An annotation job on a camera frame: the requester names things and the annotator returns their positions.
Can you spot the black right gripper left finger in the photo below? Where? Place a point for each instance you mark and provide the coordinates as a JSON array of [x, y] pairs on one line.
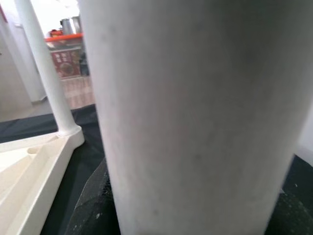
[[93, 210]]

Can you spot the clear box with orange lid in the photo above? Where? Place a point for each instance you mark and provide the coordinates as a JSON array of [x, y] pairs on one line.
[[63, 38]]

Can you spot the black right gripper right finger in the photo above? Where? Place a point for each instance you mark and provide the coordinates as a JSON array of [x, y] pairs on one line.
[[296, 218]]

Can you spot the beige cloth covered table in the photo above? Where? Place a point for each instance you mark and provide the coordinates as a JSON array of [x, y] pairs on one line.
[[78, 90]]

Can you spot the white plastic children table top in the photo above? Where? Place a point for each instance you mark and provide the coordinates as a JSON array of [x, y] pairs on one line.
[[29, 171]]

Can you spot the white plastic table leg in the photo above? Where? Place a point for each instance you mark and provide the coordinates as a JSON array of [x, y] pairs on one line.
[[195, 110], [49, 73]]

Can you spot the red printed box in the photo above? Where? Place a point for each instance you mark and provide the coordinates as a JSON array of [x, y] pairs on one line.
[[64, 64]]

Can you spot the steel pot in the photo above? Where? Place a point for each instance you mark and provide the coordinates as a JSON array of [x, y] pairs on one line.
[[76, 24], [66, 26]]

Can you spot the black tablecloth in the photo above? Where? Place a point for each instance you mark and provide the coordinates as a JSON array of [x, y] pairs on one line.
[[80, 159]]

